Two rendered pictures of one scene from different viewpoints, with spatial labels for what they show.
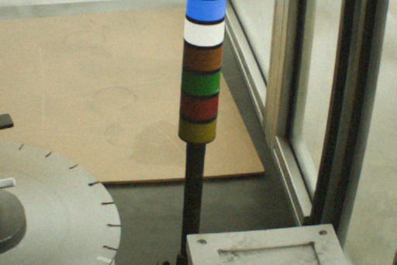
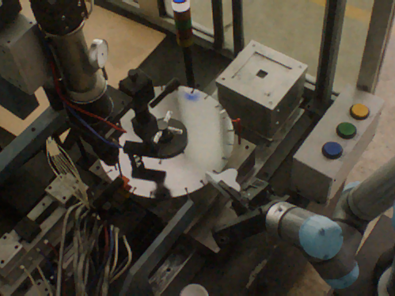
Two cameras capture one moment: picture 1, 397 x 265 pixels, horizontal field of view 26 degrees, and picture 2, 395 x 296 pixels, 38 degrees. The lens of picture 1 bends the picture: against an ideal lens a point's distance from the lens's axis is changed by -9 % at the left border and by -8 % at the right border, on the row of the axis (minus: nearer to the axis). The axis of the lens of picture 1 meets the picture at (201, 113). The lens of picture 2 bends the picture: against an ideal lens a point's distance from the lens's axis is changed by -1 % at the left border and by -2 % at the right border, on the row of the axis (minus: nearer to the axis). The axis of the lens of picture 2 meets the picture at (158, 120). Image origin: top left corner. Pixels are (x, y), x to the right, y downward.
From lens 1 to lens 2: 86 cm
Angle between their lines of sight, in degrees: 31
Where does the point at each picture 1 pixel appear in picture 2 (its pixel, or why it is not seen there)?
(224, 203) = (169, 58)
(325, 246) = (261, 50)
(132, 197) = not seen: hidden behind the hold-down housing
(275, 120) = (156, 11)
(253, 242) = (237, 66)
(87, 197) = (183, 95)
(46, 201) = (174, 109)
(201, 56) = (187, 13)
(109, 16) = not seen: hidden behind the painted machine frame
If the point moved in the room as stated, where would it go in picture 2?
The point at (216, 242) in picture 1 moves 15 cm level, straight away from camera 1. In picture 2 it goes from (227, 75) to (191, 47)
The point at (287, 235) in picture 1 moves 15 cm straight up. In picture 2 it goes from (244, 55) to (243, 15)
